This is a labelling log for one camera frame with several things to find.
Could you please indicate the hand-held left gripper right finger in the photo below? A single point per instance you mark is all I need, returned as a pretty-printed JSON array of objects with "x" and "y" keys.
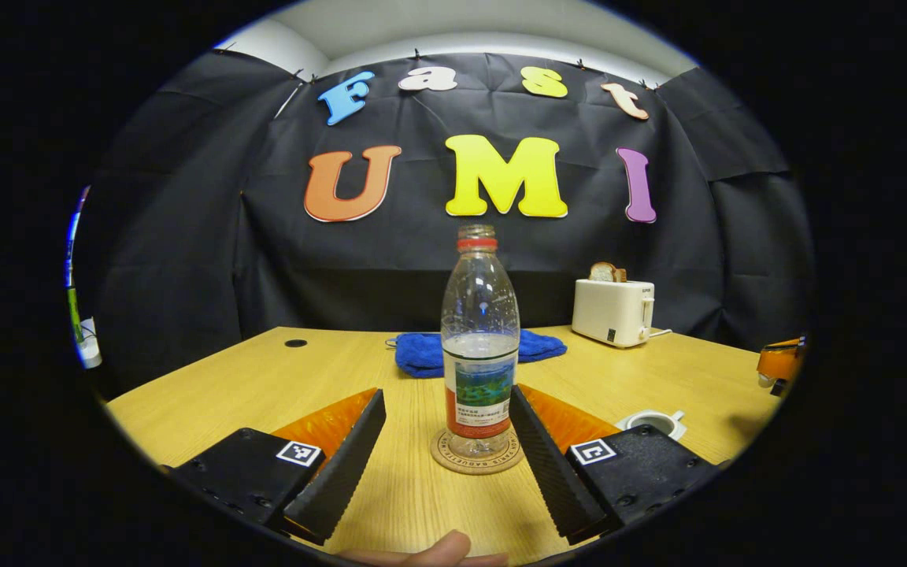
[{"x": 552, "y": 472}]

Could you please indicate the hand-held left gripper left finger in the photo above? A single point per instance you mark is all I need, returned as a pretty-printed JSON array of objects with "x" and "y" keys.
[{"x": 347, "y": 465}]

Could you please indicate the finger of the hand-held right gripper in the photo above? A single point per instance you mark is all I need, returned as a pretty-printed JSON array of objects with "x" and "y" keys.
[{"x": 780, "y": 362}]

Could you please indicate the round cork coaster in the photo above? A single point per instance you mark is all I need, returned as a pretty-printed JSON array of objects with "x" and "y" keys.
[{"x": 453, "y": 463}]

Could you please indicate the white floral teacup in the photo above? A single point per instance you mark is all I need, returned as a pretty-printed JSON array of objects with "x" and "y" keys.
[{"x": 653, "y": 424}]

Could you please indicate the clear plastic water bottle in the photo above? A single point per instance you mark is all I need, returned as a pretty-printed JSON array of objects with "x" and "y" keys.
[{"x": 481, "y": 315}]

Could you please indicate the green bottle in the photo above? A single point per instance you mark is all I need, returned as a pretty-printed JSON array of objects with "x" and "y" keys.
[{"x": 74, "y": 315}]

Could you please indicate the blue towel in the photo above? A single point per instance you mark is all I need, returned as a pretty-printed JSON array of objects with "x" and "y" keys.
[{"x": 422, "y": 354}]

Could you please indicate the white toaster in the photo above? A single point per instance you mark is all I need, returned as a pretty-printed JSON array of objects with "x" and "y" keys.
[{"x": 607, "y": 311}]

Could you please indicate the bread slice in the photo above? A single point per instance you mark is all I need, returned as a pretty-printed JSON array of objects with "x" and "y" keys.
[{"x": 603, "y": 272}]

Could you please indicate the black backdrop cloth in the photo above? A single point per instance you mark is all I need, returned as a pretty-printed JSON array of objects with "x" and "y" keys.
[{"x": 186, "y": 236}]

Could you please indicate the white side table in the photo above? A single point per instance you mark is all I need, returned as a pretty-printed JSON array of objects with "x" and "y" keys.
[{"x": 90, "y": 350}]

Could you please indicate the computer monitor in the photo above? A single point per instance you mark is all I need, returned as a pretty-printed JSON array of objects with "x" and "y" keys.
[{"x": 72, "y": 236}]

